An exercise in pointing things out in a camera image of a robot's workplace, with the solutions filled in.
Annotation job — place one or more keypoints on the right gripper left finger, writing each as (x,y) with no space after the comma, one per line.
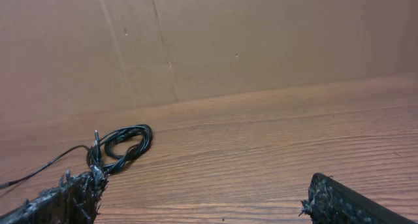
(74,201)

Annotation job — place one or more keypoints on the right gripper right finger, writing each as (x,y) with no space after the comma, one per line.
(331,202)

